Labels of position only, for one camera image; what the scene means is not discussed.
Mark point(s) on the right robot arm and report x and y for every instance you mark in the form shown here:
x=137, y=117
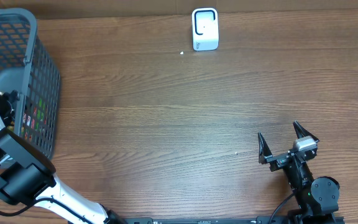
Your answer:
x=311, y=200

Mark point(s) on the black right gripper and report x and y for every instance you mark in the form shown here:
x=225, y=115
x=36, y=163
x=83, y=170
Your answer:
x=278, y=160

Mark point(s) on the dark grey plastic basket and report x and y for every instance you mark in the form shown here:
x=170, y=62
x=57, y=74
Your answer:
x=27, y=68

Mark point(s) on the white barcode scanner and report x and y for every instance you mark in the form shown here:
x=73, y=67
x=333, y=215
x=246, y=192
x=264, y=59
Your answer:
x=205, y=29

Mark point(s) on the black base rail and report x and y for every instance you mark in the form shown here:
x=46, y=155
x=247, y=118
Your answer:
x=256, y=220

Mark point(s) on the colourful candy bag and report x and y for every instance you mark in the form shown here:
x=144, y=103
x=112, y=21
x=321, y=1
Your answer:
x=34, y=122

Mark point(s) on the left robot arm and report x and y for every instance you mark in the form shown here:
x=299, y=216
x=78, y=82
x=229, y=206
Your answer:
x=28, y=179

